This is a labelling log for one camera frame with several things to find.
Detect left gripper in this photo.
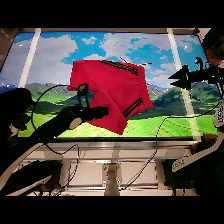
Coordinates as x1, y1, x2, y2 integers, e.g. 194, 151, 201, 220
78, 105, 110, 123

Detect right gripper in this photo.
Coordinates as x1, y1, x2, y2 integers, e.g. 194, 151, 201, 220
167, 64, 216, 90

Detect red shorts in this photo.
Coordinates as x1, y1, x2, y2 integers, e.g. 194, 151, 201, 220
67, 59, 155, 136

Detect heap of clothes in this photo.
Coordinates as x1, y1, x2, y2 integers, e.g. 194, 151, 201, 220
201, 28, 224, 68

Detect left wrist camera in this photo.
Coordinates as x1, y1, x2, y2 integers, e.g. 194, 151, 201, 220
76, 82, 91, 109

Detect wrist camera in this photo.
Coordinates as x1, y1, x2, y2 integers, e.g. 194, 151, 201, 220
194, 56, 206, 71
76, 82, 91, 109

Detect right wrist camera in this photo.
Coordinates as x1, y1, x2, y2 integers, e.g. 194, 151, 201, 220
194, 56, 206, 71

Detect black cable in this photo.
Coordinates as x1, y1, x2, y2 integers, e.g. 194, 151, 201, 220
30, 83, 83, 196
120, 99, 224, 192

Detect silver frame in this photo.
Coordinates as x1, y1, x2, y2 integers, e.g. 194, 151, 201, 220
18, 139, 202, 197

